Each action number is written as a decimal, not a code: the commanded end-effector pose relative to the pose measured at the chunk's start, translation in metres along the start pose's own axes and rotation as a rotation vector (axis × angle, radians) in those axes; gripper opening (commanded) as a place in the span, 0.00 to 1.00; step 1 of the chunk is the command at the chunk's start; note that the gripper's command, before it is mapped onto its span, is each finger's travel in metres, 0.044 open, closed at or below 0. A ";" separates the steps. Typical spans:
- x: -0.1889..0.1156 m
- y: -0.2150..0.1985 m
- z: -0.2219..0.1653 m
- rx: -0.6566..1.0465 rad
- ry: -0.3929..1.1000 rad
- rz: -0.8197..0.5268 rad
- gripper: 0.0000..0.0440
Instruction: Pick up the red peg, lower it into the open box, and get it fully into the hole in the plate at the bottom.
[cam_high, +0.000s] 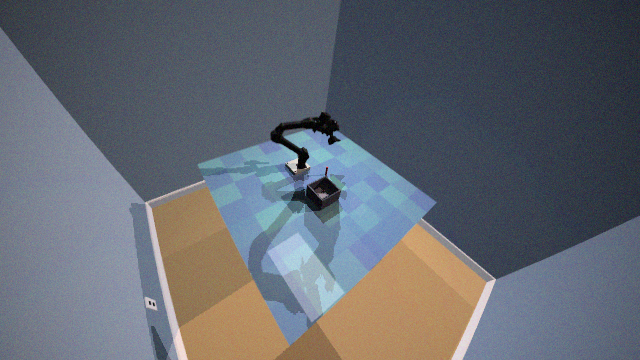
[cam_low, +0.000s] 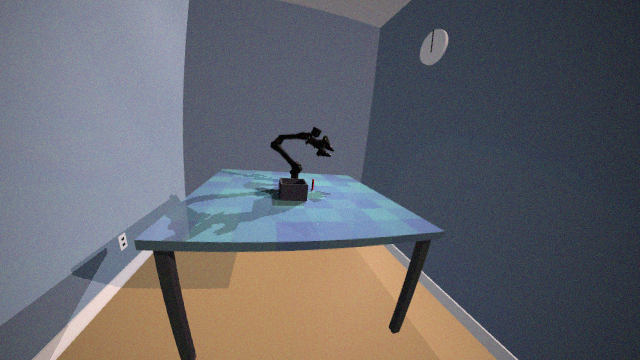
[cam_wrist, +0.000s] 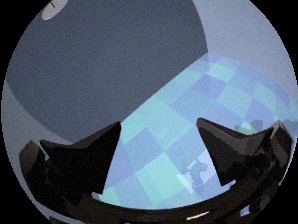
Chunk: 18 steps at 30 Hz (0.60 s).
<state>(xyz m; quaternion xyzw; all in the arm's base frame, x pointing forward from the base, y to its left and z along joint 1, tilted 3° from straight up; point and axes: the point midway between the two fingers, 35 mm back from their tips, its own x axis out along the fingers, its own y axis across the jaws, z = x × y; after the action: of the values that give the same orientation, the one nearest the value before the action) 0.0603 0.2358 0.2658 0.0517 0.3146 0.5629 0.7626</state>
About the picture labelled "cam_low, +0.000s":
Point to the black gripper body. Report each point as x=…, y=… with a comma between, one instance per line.
x=316, y=144

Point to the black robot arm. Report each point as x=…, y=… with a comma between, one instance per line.
x=296, y=166

